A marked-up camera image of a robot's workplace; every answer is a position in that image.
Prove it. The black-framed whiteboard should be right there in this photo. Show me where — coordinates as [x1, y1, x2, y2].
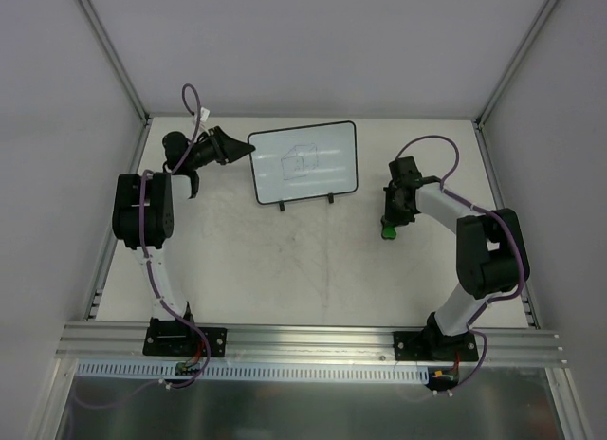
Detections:
[248, 120, 359, 206]

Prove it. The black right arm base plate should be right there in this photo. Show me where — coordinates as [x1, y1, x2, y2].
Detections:
[393, 330, 479, 362]

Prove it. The aluminium front rail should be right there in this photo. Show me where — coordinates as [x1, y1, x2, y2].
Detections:
[55, 321, 569, 368]

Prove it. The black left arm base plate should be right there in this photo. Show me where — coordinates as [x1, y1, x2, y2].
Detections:
[142, 318, 228, 358]

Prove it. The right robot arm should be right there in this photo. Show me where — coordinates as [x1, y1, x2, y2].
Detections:
[381, 156, 529, 360]

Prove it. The green bone-shaped eraser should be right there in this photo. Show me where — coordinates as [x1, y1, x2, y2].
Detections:
[381, 225, 397, 240]

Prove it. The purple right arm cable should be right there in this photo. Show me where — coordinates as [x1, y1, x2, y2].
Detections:
[396, 135, 530, 397]

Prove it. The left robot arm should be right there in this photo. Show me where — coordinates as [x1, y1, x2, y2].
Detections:
[112, 126, 255, 355]

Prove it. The white slotted cable duct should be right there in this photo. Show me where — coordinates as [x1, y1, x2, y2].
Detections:
[76, 359, 430, 385]

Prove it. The aluminium frame post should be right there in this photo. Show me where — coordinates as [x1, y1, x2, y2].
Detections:
[474, 0, 560, 129]
[75, 0, 150, 123]

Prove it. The black wire whiteboard stand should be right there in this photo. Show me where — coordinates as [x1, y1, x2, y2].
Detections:
[277, 192, 336, 212]

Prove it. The left aluminium frame post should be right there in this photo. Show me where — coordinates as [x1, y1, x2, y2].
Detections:
[75, 0, 150, 123]

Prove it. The right aluminium frame post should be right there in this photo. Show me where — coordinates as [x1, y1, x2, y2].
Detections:
[474, 0, 560, 129]

